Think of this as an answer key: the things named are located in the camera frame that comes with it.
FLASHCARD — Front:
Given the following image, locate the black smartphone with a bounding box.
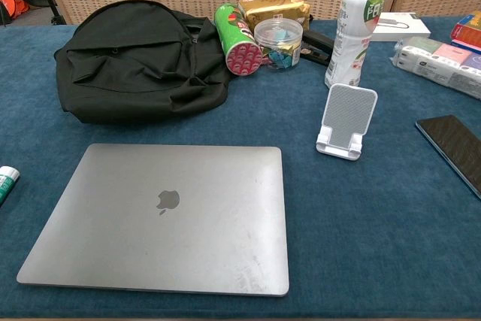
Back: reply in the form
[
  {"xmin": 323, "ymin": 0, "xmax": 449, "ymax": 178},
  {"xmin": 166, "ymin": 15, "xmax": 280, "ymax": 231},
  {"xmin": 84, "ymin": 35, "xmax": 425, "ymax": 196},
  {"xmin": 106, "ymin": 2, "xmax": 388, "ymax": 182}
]
[{"xmin": 415, "ymin": 114, "xmax": 481, "ymax": 201}]

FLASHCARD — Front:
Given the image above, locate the white phone stand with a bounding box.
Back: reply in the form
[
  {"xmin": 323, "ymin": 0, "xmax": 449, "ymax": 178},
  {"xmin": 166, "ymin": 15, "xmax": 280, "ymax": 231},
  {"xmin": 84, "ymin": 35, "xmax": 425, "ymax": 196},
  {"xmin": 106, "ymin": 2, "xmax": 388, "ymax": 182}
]
[{"xmin": 315, "ymin": 83, "xmax": 378, "ymax": 162}]

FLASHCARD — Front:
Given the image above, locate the clear jar of binder clips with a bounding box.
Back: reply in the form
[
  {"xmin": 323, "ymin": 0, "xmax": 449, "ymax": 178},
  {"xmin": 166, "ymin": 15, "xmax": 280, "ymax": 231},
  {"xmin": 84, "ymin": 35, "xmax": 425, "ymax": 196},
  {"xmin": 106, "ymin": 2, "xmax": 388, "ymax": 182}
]
[{"xmin": 253, "ymin": 17, "xmax": 304, "ymax": 71}]

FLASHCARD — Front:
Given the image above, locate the green chips can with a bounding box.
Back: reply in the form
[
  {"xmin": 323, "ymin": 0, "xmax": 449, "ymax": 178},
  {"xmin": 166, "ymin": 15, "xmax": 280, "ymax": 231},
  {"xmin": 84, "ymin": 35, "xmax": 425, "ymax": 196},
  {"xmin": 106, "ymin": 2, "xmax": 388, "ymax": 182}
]
[{"xmin": 213, "ymin": 2, "xmax": 263, "ymax": 77}]

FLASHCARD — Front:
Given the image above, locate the black stapler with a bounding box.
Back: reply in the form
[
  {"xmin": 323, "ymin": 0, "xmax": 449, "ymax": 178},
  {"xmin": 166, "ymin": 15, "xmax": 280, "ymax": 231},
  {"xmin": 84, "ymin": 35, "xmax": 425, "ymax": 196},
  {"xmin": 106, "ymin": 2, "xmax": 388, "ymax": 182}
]
[{"xmin": 300, "ymin": 29, "xmax": 335, "ymax": 66}]

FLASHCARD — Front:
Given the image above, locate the blue felt table cloth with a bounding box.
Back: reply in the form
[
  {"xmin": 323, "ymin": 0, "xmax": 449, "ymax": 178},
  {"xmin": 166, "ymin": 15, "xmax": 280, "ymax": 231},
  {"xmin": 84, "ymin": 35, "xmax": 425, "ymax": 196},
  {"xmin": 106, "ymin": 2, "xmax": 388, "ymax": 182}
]
[{"xmin": 0, "ymin": 16, "xmax": 481, "ymax": 321}]

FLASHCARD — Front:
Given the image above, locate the black backpack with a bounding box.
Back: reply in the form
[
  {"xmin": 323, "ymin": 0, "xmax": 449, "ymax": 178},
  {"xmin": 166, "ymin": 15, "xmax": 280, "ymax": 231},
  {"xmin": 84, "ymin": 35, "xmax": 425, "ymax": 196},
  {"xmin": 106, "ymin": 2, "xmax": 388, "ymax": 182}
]
[{"xmin": 54, "ymin": 0, "xmax": 234, "ymax": 125}]

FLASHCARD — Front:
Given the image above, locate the gold wrapped package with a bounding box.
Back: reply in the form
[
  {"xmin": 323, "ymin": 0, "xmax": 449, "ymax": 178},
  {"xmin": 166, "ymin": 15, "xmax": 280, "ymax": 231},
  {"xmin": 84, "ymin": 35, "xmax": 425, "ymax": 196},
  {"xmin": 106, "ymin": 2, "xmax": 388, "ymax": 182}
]
[{"xmin": 237, "ymin": 0, "xmax": 312, "ymax": 31}]

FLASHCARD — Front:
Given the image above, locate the grey closed laptop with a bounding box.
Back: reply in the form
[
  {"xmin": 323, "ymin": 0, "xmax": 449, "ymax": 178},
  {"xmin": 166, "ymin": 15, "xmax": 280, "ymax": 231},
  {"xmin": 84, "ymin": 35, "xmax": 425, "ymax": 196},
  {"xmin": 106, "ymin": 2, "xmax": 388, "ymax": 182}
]
[{"xmin": 16, "ymin": 143, "xmax": 291, "ymax": 297}]

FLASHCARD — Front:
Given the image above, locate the white drink bottle yellow cap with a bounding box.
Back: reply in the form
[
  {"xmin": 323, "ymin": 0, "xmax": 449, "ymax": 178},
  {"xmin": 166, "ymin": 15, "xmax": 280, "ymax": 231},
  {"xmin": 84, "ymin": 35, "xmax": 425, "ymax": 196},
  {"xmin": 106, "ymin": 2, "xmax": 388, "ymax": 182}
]
[{"xmin": 324, "ymin": 0, "xmax": 388, "ymax": 89}]

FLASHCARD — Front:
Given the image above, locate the white adapter box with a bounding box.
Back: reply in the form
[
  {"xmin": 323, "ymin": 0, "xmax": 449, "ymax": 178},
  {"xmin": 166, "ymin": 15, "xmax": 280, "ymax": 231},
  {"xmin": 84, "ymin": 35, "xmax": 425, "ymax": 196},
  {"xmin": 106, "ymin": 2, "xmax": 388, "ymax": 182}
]
[{"xmin": 370, "ymin": 11, "xmax": 431, "ymax": 42}]

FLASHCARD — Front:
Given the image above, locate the pastel tissue multipack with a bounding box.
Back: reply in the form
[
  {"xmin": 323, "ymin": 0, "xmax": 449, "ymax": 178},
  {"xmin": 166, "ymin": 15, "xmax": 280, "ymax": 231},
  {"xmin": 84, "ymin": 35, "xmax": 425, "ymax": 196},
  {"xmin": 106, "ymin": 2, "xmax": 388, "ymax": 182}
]
[{"xmin": 389, "ymin": 36, "xmax": 481, "ymax": 101}]

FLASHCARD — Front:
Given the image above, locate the white green glue stick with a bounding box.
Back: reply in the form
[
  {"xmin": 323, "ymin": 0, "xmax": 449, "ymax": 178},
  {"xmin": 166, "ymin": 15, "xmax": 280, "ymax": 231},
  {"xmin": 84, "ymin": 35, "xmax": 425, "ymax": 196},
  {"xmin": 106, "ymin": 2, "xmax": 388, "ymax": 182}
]
[{"xmin": 0, "ymin": 165, "xmax": 20, "ymax": 208}]

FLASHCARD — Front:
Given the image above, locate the colourful box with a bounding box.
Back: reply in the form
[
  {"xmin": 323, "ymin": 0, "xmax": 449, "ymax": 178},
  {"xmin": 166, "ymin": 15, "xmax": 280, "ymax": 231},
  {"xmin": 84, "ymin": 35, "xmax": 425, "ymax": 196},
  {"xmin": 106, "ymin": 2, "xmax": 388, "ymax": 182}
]
[{"xmin": 450, "ymin": 11, "xmax": 481, "ymax": 55}]

